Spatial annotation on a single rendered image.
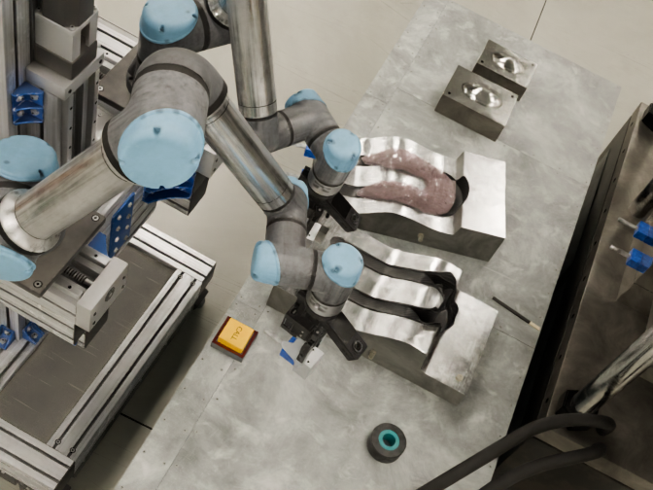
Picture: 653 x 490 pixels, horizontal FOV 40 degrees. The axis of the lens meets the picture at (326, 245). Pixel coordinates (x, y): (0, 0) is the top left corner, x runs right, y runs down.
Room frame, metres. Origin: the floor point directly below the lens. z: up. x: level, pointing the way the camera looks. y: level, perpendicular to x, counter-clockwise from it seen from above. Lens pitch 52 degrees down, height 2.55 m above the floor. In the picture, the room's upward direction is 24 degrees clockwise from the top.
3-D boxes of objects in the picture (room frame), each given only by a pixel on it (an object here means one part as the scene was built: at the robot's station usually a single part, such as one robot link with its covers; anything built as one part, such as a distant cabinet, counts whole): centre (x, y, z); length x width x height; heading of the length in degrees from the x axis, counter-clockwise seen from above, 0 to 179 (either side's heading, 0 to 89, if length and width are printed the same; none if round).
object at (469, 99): (2.03, -0.23, 0.84); 0.20 x 0.15 x 0.07; 86
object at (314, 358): (0.96, -0.02, 0.93); 0.13 x 0.05 x 0.05; 75
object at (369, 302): (1.24, -0.17, 0.92); 0.35 x 0.16 x 0.09; 86
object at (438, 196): (1.58, -0.13, 0.90); 0.26 x 0.18 x 0.08; 103
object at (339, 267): (0.95, -0.04, 1.25); 0.09 x 0.08 x 0.11; 108
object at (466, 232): (1.59, -0.13, 0.86); 0.50 x 0.26 x 0.11; 103
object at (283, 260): (0.94, 0.06, 1.25); 0.11 x 0.11 x 0.08; 18
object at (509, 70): (2.23, -0.28, 0.83); 0.17 x 0.13 x 0.06; 86
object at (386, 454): (0.91, -0.30, 0.82); 0.08 x 0.08 x 0.04
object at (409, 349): (1.22, -0.19, 0.87); 0.50 x 0.26 x 0.14; 86
